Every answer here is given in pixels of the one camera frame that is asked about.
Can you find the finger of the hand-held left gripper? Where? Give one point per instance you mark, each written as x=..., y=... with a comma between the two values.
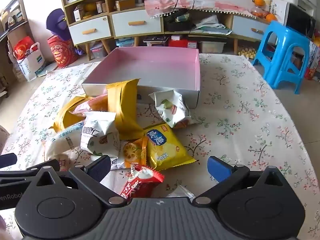
x=22, y=171
x=7, y=161

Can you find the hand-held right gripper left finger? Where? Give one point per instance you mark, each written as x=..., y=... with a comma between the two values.
x=98, y=168

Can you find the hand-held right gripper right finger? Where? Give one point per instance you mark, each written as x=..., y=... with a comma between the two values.
x=219, y=168

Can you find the white snack packet black print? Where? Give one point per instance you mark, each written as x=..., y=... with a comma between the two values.
x=100, y=132

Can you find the orange grey biscuit packet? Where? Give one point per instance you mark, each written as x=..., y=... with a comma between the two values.
x=132, y=152

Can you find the clear plastic wrapper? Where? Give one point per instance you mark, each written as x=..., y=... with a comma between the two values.
x=183, y=191

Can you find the long white blue snack packet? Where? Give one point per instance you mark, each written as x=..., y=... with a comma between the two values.
x=62, y=138

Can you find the yellow snack packet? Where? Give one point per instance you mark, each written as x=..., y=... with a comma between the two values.
x=165, y=146

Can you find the large golden snack packet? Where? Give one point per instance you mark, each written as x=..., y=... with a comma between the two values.
x=125, y=105
x=68, y=112

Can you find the orange brown snack packet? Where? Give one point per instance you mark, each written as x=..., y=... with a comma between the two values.
x=98, y=103

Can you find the white green snack packet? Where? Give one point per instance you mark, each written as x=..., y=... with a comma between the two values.
x=172, y=108

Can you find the pink cardboard box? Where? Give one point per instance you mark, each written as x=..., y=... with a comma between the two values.
x=155, y=67

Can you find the white shopping bag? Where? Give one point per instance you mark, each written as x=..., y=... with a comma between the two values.
x=31, y=65

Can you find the red plastic bag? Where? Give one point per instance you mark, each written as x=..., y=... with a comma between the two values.
x=23, y=47

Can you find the clear plastic storage bin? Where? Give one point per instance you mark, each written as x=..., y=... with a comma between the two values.
x=98, y=52
x=212, y=47
x=125, y=42

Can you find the yellow egg tray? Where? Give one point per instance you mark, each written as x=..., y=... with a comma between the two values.
x=247, y=52

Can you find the red gift bag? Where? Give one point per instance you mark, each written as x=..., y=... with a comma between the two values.
x=62, y=52

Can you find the red box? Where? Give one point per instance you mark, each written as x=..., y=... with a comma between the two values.
x=182, y=43

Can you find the wooden side shelf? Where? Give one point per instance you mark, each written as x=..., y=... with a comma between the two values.
x=15, y=25

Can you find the black electronic device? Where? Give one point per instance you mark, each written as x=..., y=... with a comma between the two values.
x=156, y=40

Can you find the pile of papers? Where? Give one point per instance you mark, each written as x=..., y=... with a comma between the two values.
x=212, y=26

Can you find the blue plastic stool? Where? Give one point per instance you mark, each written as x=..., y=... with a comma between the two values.
x=282, y=32

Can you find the black bag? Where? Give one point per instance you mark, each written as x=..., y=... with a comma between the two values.
x=175, y=25

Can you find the white carton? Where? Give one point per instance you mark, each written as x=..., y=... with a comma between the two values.
x=78, y=13

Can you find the orange fruit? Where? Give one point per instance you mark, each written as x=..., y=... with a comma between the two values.
x=271, y=17
x=258, y=1

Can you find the tall wooden shelf cabinet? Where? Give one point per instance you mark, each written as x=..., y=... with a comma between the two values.
x=66, y=8

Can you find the pink patterned cloth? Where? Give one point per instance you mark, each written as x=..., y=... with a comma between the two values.
x=212, y=5

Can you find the low wooden cabinet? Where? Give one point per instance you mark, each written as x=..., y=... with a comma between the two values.
x=140, y=8

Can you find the brown cardboard box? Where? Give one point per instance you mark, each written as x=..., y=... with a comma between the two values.
x=125, y=4

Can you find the white microwave oven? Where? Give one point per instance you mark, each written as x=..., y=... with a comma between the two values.
x=300, y=22

